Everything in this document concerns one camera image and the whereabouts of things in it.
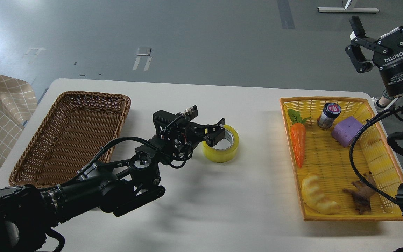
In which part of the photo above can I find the yellow plastic basket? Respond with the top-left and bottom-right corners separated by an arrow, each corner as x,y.
280,96 -> 403,221

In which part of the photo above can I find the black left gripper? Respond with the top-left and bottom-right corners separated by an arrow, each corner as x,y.
160,118 -> 225,158

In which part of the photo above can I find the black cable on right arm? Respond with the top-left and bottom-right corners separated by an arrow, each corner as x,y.
349,105 -> 403,205

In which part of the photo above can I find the white sneaker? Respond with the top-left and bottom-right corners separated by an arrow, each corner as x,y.
371,96 -> 399,113

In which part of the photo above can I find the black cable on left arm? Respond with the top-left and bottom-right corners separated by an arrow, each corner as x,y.
41,136 -> 156,191

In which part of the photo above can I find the brown wicker basket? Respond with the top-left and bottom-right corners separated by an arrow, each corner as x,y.
8,91 -> 131,188

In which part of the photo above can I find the orange toy carrot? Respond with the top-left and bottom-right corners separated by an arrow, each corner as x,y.
288,108 -> 311,168

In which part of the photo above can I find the yellow tape roll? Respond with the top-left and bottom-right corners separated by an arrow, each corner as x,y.
202,125 -> 240,163

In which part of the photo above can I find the yellow toy croissant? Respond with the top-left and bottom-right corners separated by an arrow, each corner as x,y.
301,173 -> 340,215

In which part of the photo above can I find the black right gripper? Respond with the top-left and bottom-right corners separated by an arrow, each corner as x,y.
345,16 -> 403,97

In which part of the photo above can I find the purple foam block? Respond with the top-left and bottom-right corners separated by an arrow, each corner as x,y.
331,116 -> 363,147

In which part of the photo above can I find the small dark jar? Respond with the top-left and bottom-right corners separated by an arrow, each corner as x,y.
317,102 -> 342,129

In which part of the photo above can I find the brown toy animal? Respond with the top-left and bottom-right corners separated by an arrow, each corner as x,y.
342,180 -> 376,215

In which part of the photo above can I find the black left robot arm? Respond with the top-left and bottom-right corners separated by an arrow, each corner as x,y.
0,106 -> 226,252

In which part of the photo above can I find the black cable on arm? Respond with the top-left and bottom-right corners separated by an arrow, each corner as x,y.
41,136 -> 156,191
349,105 -> 403,205

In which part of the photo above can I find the white stand base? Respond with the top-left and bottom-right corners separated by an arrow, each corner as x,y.
317,0 -> 380,13

